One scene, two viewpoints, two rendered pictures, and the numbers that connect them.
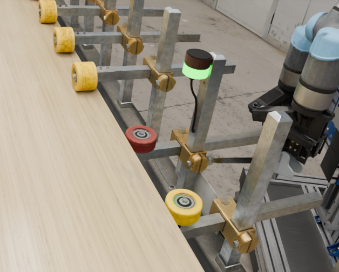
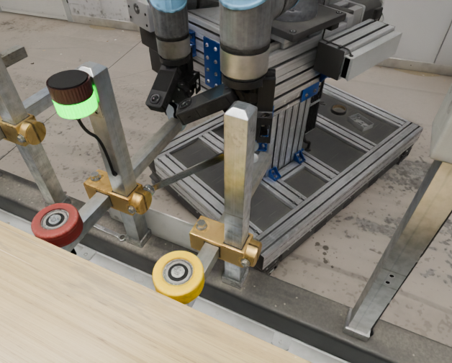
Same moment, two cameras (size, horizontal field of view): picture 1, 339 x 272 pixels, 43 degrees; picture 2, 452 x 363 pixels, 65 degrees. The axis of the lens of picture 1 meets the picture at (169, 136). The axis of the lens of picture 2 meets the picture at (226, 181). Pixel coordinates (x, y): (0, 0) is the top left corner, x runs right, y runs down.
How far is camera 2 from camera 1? 0.42 m
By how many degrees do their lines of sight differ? 29
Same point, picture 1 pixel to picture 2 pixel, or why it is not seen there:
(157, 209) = (158, 307)
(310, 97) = (250, 65)
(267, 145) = (242, 153)
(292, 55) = (163, 22)
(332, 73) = (265, 20)
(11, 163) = not seen: outside the picture
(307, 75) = (234, 38)
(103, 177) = (55, 322)
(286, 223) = (211, 177)
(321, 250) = not seen: hidden behind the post
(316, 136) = (269, 106)
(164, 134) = not seen: hidden behind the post
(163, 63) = (12, 110)
